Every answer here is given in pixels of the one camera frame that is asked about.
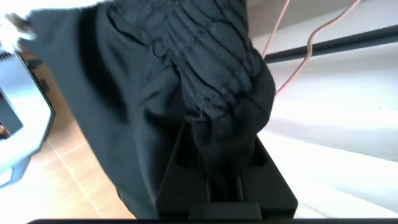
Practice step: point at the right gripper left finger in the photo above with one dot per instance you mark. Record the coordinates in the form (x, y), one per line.
(180, 180)

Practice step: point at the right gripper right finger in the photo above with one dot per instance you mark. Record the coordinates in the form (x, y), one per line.
(270, 186)

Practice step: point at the black shorts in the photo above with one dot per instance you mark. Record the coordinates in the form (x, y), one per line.
(140, 77)

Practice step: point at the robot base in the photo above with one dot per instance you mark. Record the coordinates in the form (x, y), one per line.
(28, 118)

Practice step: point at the pink clothes hanger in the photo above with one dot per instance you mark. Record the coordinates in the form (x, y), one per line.
(276, 28)

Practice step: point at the black clothes rack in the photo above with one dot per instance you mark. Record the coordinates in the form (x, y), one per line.
(342, 42)

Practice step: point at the beige curtain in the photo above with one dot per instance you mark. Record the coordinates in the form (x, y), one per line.
(382, 12)

